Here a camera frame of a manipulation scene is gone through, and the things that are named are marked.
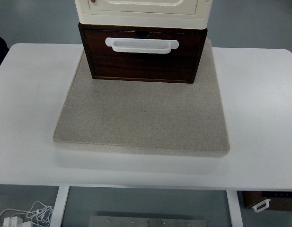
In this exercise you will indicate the dark wooden cabinet base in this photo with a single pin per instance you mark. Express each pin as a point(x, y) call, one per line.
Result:
point(143, 53)

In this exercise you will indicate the cream cabinet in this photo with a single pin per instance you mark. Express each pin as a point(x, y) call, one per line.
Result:
point(186, 14)

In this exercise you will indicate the beige fabric pad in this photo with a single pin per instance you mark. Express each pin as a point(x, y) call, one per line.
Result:
point(145, 117)

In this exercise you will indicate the white table leg right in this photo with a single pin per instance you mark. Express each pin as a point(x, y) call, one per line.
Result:
point(234, 208)

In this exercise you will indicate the white table leg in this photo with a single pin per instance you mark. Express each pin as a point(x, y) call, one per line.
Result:
point(234, 208)
point(59, 207)

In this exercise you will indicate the white table leg left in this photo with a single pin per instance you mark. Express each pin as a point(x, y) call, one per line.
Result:
point(59, 207)

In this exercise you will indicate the white power adapter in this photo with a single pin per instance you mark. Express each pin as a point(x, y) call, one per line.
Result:
point(12, 222)

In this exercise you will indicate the white drawer handle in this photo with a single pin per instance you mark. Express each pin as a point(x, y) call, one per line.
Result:
point(135, 45)

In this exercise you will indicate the brown box with handle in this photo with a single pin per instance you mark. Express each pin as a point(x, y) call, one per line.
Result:
point(259, 201)

